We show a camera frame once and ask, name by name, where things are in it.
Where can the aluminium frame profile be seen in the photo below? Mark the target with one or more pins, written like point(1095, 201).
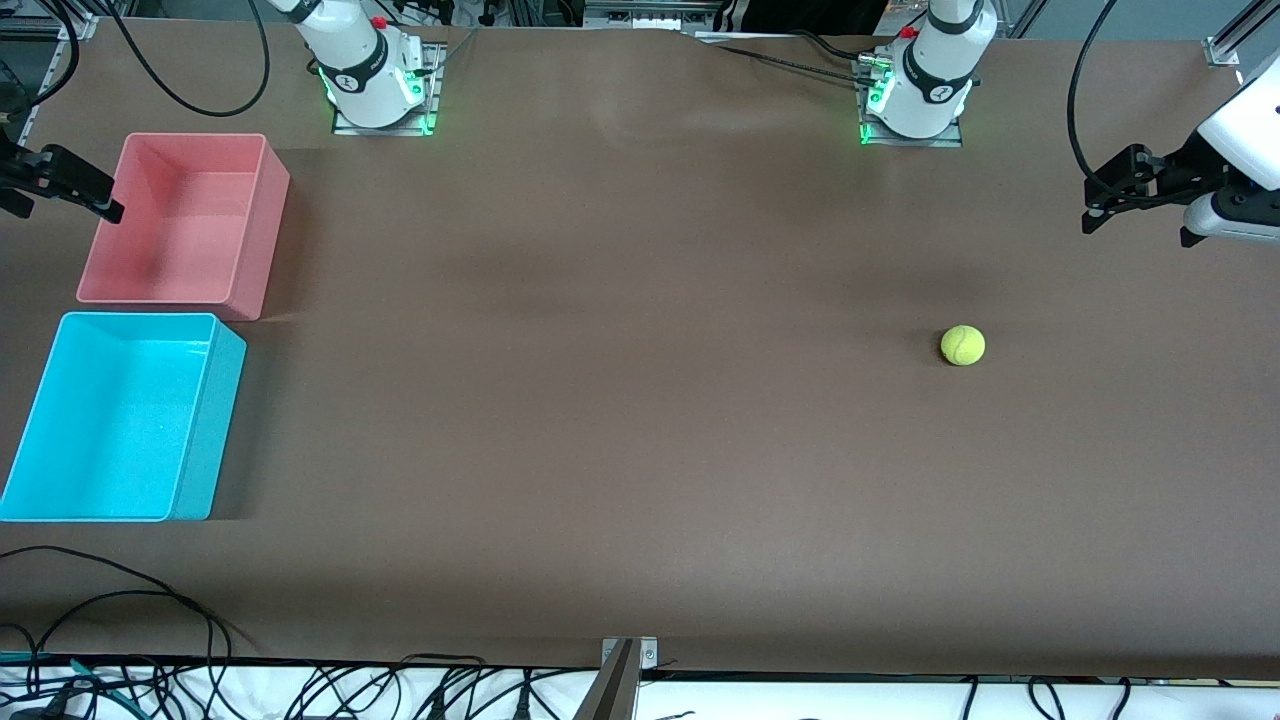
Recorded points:
point(75, 28)
point(1222, 50)

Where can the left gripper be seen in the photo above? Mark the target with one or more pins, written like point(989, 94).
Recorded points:
point(1186, 170)

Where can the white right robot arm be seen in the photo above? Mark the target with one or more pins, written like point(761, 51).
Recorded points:
point(360, 60)

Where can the blue plastic bin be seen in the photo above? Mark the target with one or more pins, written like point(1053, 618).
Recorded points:
point(110, 420)

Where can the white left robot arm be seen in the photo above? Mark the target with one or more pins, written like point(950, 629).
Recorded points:
point(930, 80)

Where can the pink plastic bin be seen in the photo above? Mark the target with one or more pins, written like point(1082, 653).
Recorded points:
point(190, 225)

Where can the grey metal rack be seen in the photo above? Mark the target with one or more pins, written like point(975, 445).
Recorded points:
point(650, 15)

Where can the yellow-green tennis ball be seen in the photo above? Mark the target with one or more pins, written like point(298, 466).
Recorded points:
point(963, 345)

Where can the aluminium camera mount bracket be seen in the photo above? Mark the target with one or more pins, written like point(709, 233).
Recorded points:
point(620, 690)

